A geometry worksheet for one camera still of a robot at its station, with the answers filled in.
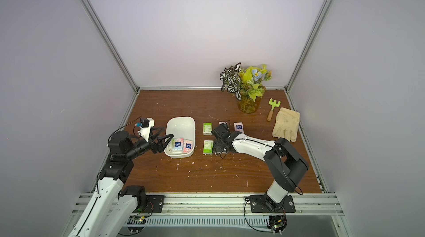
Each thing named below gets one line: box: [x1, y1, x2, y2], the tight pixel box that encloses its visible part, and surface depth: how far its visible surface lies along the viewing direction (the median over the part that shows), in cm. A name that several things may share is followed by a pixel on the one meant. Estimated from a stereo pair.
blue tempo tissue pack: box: [173, 137, 185, 152], surface depth 91 cm
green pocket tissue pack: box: [203, 122, 213, 136], surface depth 99 cm
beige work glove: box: [272, 107, 300, 143], surface depth 102 cm
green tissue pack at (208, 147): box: [203, 140, 214, 155], surface depth 91 cm
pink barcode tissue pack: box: [183, 139, 194, 153], surface depth 89 cm
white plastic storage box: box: [163, 116, 196, 159], surface depth 94 cm
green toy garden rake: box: [267, 98, 281, 122], surface depth 112 cm
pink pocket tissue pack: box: [233, 121, 245, 134], surface depth 99 cm
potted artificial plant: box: [219, 62, 273, 115], surface depth 96 cm
